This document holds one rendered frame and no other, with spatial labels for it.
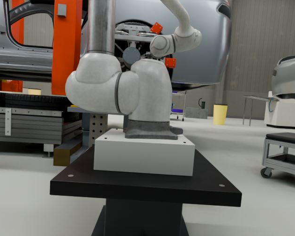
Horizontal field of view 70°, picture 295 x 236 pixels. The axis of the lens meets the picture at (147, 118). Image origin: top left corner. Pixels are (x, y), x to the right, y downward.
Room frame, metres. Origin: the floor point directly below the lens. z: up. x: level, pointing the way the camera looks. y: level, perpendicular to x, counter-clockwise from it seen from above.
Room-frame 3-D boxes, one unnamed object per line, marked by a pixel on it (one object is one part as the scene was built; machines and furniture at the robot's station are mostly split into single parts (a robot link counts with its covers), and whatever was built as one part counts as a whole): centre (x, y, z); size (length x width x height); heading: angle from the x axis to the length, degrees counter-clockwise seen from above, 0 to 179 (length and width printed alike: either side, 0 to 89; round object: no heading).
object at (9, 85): (3.98, 2.71, 0.69); 0.52 x 0.17 x 0.35; 3
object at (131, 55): (1.69, 0.16, 0.85); 0.21 x 0.14 x 0.14; 3
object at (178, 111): (6.56, -0.80, 0.48); 1.00 x 0.58 x 0.95; 179
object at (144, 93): (0.78, 0.01, 0.56); 0.18 x 0.16 x 0.22; 81
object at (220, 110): (6.03, -2.07, 0.29); 0.38 x 0.37 x 0.58; 93
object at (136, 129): (0.78, -0.03, 0.42); 0.22 x 0.18 x 0.06; 99
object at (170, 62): (1.79, -0.15, 0.85); 0.09 x 0.08 x 0.07; 93
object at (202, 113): (8.17, -1.88, 0.39); 0.81 x 0.65 x 0.78; 88
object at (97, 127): (1.39, 0.32, 0.21); 0.10 x 0.10 x 0.42; 3
